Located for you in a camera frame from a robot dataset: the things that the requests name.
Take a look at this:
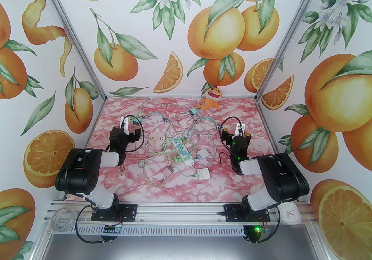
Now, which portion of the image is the aluminium mounting rail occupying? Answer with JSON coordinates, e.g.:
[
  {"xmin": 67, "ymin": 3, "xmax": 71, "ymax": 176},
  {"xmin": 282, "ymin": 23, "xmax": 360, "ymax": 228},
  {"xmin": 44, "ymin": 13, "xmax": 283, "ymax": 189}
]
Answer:
[{"xmin": 44, "ymin": 199, "xmax": 313, "ymax": 236}]

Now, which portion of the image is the white square clock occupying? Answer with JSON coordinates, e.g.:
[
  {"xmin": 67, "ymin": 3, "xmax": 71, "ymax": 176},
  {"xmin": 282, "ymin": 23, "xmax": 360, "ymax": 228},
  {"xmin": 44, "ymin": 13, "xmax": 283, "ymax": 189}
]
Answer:
[{"xmin": 280, "ymin": 201, "xmax": 301, "ymax": 226}]

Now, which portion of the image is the white power strip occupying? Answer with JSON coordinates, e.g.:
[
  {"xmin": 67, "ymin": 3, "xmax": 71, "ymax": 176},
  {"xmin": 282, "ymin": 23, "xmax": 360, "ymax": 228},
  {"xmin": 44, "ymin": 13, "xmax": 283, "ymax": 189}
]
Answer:
[{"xmin": 171, "ymin": 138, "xmax": 194, "ymax": 165}]

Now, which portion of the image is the clear tape roll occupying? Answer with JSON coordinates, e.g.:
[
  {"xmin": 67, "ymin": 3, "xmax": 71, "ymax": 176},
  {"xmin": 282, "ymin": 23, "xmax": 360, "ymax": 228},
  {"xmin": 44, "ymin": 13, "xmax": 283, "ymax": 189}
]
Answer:
[{"xmin": 52, "ymin": 207, "xmax": 76, "ymax": 232}]

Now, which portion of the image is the orange plush toy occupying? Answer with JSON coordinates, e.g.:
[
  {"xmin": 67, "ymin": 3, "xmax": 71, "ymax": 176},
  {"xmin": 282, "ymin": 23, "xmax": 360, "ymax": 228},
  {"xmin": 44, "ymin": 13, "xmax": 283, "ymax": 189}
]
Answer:
[{"xmin": 195, "ymin": 86, "xmax": 225, "ymax": 111}]

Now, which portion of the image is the aluminium frame post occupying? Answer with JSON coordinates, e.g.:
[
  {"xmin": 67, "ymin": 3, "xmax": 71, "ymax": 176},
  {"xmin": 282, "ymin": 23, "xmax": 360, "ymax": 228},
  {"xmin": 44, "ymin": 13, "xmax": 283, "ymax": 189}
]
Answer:
[
  {"xmin": 36, "ymin": 0, "xmax": 107, "ymax": 104},
  {"xmin": 253, "ymin": 0, "xmax": 338, "ymax": 104}
]

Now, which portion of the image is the teal USB cable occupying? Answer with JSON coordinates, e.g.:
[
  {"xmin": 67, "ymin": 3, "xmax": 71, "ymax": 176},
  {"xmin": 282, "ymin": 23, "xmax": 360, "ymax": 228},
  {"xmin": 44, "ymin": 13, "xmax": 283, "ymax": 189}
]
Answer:
[{"xmin": 198, "ymin": 116, "xmax": 223, "ymax": 137}]

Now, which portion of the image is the white speckled USB charger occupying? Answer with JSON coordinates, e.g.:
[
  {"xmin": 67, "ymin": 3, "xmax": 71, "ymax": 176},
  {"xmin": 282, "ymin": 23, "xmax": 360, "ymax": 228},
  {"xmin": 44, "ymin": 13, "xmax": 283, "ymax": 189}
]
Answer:
[{"xmin": 196, "ymin": 168, "xmax": 211, "ymax": 181}]

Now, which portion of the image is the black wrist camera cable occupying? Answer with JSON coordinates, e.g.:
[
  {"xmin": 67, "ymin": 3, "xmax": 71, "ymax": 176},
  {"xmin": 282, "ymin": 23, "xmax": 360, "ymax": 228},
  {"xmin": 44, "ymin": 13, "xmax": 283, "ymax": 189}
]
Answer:
[
  {"xmin": 219, "ymin": 116, "xmax": 242, "ymax": 137},
  {"xmin": 128, "ymin": 115, "xmax": 146, "ymax": 152}
]

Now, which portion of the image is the round pink power socket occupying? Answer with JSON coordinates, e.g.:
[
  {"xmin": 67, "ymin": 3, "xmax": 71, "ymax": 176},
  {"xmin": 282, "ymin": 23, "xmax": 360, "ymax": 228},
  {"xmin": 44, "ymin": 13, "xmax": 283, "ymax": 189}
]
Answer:
[{"xmin": 148, "ymin": 131, "xmax": 166, "ymax": 149}]

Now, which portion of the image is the pink USB cable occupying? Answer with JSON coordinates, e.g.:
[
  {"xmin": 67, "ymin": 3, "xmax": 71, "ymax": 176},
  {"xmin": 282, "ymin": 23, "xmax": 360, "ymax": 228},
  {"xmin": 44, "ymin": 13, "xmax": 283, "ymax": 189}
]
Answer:
[{"xmin": 119, "ymin": 134, "xmax": 149, "ymax": 177}]

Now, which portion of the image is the green USB cable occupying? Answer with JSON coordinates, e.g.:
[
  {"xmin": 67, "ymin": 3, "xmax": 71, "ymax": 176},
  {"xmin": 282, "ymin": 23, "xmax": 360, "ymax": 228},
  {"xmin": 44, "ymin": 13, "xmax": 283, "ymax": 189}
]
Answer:
[
  {"xmin": 150, "ymin": 176, "xmax": 167, "ymax": 189},
  {"xmin": 174, "ymin": 163, "xmax": 201, "ymax": 178},
  {"xmin": 186, "ymin": 153, "xmax": 201, "ymax": 166},
  {"xmin": 144, "ymin": 137, "xmax": 175, "ymax": 166}
]

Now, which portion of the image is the black left wrist camera cable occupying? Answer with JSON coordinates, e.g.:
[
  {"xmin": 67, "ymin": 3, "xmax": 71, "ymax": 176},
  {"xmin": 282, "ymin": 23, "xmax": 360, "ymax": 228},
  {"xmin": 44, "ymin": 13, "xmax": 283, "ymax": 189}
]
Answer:
[{"xmin": 128, "ymin": 115, "xmax": 146, "ymax": 152}]

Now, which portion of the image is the black base cable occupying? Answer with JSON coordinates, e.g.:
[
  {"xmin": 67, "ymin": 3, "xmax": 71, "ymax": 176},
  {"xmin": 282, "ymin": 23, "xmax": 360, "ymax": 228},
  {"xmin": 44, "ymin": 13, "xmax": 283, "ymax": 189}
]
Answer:
[
  {"xmin": 244, "ymin": 215, "xmax": 281, "ymax": 245},
  {"xmin": 75, "ymin": 204, "xmax": 122, "ymax": 245}
]

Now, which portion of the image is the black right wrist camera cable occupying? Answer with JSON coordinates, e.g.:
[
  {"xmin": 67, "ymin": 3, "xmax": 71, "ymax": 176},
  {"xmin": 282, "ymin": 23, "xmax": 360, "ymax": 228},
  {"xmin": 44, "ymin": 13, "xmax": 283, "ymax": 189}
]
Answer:
[{"xmin": 219, "ymin": 116, "xmax": 242, "ymax": 137}]

